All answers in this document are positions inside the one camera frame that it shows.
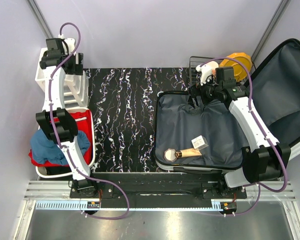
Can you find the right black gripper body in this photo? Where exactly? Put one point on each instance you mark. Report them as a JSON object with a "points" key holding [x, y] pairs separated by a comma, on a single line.
{"points": [[207, 91]]}

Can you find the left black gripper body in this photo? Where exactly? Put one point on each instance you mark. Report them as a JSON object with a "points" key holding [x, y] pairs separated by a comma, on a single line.
{"points": [[73, 68]]}

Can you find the red cloth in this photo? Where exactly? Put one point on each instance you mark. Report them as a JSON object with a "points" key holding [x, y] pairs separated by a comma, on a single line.
{"points": [[83, 142]]}

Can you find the blue cloth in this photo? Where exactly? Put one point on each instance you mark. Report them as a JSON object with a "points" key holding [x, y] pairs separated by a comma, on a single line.
{"points": [[45, 152]]}

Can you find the white plastic basin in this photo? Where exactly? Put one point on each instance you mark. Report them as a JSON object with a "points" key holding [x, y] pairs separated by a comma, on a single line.
{"points": [[84, 120]]}

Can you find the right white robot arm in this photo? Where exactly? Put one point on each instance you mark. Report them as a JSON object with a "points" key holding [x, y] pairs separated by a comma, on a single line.
{"points": [[267, 158]]}

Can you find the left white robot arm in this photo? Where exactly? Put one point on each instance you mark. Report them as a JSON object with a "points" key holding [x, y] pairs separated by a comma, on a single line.
{"points": [[60, 63]]}

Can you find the white drawer organizer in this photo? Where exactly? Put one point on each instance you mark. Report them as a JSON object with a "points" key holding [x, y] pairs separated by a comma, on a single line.
{"points": [[75, 87]]}

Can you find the yellow round plate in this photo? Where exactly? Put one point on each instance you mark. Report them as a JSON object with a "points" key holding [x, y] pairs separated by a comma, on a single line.
{"points": [[241, 59]]}

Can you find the grey square box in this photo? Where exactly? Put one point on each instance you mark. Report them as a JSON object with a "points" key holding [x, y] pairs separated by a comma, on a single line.
{"points": [[199, 142]]}

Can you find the cream gold tube bottle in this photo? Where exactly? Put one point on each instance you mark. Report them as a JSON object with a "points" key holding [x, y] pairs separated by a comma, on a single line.
{"points": [[186, 153]]}

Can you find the black wire dish rack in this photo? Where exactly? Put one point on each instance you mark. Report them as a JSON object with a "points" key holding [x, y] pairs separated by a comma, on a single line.
{"points": [[194, 76]]}

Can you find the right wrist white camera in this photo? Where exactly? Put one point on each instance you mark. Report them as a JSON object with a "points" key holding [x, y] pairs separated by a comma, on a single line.
{"points": [[207, 72]]}

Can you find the wrist white camera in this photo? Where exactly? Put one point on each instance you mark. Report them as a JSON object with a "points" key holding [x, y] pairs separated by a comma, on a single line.
{"points": [[207, 72], [68, 44]]}

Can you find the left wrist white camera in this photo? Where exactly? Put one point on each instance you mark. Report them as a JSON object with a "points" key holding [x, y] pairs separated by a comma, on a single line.
{"points": [[68, 44]]}

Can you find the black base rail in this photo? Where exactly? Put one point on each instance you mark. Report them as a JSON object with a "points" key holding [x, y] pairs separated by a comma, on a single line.
{"points": [[201, 185]]}

